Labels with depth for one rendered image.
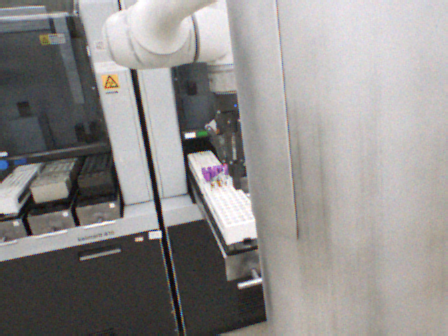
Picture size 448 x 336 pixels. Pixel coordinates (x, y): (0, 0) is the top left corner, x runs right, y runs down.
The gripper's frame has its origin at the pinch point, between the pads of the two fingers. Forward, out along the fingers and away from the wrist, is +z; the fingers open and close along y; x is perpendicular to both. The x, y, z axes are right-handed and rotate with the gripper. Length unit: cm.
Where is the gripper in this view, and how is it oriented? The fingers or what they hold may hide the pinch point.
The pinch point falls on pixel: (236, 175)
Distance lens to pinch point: 79.0
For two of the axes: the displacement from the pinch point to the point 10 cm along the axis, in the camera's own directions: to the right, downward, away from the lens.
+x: 2.5, 3.4, -9.1
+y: -9.6, 1.7, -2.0
